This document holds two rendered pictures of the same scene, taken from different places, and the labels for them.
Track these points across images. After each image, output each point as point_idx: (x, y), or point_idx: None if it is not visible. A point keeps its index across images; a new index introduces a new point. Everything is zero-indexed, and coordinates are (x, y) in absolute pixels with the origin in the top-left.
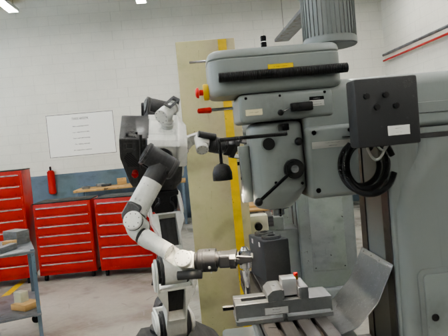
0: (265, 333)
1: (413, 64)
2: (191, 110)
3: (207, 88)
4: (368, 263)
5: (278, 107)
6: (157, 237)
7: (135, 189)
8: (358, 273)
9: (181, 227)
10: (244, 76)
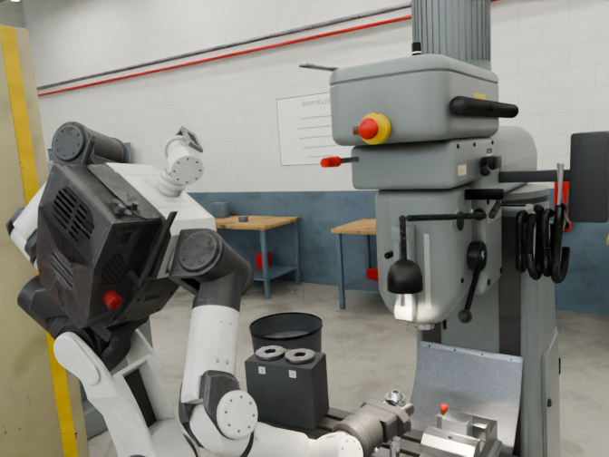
0: None
1: (80, 104)
2: None
3: (389, 121)
4: (454, 361)
5: (473, 163)
6: (277, 430)
7: None
8: (435, 376)
9: (165, 385)
10: (479, 108)
